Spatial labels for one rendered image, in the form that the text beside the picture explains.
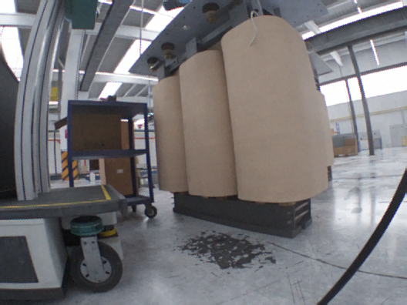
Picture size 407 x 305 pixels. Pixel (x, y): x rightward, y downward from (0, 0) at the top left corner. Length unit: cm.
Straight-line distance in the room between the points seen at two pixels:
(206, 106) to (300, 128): 56
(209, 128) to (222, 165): 22
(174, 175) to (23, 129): 108
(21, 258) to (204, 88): 116
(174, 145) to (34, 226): 116
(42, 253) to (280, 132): 92
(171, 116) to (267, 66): 86
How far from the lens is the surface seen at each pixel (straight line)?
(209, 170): 117
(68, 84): 1219
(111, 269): 73
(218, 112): 118
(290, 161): 88
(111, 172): 224
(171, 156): 152
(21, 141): 81
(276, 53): 99
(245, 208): 119
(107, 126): 163
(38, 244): 62
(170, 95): 160
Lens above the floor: 40
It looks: 3 degrees up
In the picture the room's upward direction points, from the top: 5 degrees counter-clockwise
